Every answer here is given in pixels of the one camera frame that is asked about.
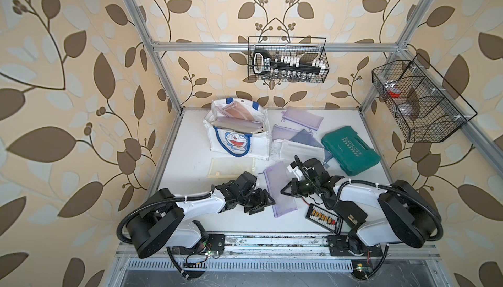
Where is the white Doraemon canvas bag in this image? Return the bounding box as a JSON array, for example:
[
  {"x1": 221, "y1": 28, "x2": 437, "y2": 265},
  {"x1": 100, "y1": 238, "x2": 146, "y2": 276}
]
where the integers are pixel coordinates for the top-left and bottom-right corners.
[{"x1": 203, "y1": 98, "x2": 272, "y2": 160}]

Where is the yellow mesh pouch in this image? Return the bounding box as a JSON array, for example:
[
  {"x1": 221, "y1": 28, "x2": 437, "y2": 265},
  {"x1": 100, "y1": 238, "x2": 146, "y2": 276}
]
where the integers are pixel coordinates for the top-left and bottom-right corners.
[{"x1": 207, "y1": 157, "x2": 255, "y2": 179}]

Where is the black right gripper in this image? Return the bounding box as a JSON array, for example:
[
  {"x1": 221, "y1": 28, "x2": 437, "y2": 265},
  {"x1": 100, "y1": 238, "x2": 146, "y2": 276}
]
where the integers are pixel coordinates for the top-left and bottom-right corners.
[{"x1": 279, "y1": 177, "x2": 319, "y2": 197}]

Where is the green plastic tool case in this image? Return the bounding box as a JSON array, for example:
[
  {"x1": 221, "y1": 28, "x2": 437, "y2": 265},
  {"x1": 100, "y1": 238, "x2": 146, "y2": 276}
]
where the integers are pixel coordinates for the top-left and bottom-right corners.
[{"x1": 322, "y1": 126, "x2": 381, "y2": 176}]

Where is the pink mesh pouch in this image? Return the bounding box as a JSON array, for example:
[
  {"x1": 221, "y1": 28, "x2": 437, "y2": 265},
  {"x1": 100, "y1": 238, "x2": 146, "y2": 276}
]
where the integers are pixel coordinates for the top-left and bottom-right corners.
[{"x1": 220, "y1": 102, "x2": 255, "y2": 121}]

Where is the aluminium frame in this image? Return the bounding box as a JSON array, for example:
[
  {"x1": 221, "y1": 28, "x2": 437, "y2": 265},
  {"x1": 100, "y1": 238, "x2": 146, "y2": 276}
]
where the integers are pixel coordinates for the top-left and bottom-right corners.
[{"x1": 105, "y1": 0, "x2": 503, "y2": 287}]

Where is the black charger board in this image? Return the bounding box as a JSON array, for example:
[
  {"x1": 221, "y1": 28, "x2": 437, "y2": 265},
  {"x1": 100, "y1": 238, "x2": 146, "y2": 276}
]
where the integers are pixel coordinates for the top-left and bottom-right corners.
[{"x1": 302, "y1": 198, "x2": 343, "y2": 235}]

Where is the black wire basket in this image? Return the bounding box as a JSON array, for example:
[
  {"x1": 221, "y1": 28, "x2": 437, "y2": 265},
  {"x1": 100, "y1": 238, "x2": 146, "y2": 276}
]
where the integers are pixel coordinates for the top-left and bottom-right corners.
[
  {"x1": 248, "y1": 35, "x2": 330, "y2": 83},
  {"x1": 372, "y1": 54, "x2": 478, "y2": 143}
]

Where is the black wire basket right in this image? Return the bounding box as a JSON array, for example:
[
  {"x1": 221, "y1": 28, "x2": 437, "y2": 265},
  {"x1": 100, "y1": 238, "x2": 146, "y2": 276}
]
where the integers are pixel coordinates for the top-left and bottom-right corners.
[{"x1": 372, "y1": 54, "x2": 478, "y2": 143}]

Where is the white mesh pouch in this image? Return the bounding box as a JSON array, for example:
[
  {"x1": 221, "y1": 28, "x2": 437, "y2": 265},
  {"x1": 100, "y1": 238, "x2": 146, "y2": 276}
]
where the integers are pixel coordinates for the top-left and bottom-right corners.
[{"x1": 272, "y1": 140, "x2": 325, "y2": 162}]

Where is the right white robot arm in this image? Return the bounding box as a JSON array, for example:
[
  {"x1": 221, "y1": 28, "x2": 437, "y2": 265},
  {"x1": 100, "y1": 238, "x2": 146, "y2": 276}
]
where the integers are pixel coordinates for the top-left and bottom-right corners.
[{"x1": 281, "y1": 157, "x2": 444, "y2": 256}]

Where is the black box yellow label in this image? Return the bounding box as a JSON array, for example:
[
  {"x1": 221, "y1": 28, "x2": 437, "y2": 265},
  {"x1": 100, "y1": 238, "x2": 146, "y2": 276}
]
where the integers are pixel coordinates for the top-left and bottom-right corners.
[{"x1": 334, "y1": 200, "x2": 368, "y2": 229}]

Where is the black wire basket back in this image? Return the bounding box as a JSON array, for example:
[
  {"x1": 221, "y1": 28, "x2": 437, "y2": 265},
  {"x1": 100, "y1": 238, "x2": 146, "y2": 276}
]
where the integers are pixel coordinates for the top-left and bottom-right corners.
[{"x1": 248, "y1": 35, "x2": 330, "y2": 83}]

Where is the purple mesh pouch near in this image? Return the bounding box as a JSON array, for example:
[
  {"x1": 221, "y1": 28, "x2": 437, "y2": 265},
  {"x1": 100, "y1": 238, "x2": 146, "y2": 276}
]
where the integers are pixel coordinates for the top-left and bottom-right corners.
[{"x1": 272, "y1": 124, "x2": 300, "y2": 140}]

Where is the purple mesh pouch pile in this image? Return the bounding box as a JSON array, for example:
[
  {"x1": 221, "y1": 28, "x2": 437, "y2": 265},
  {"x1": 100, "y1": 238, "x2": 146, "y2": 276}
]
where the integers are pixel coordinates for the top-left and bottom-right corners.
[{"x1": 263, "y1": 161, "x2": 297, "y2": 218}]

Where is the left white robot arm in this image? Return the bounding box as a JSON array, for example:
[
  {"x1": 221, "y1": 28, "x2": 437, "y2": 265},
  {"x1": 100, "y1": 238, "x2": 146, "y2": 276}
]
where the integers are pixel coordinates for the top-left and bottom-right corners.
[{"x1": 116, "y1": 171, "x2": 276, "y2": 280}]

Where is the blue-grey mesh pouch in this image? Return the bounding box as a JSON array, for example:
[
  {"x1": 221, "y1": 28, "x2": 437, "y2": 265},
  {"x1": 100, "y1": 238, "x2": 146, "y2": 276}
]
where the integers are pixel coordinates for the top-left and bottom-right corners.
[{"x1": 290, "y1": 129, "x2": 324, "y2": 149}]

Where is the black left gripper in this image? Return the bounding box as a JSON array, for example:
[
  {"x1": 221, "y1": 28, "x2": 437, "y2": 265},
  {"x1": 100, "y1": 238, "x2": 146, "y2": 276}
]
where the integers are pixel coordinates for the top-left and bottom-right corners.
[{"x1": 237, "y1": 188, "x2": 277, "y2": 214}]

